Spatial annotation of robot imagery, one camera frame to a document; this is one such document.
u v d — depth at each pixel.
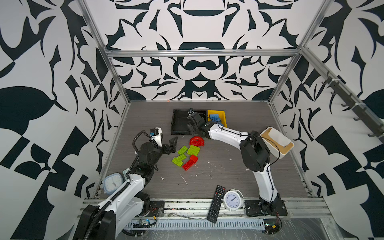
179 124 1.06
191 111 0.84
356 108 0.59
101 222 0.41
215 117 1.05
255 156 0.54
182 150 0.94
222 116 1.05
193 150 0.93
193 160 0.89
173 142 0.74
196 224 0.71
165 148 0.73
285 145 0.91
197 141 0.96
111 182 0.78
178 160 0.88
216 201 0.76
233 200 0.75
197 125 0.74
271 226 0.71
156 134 0.69
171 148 0.74
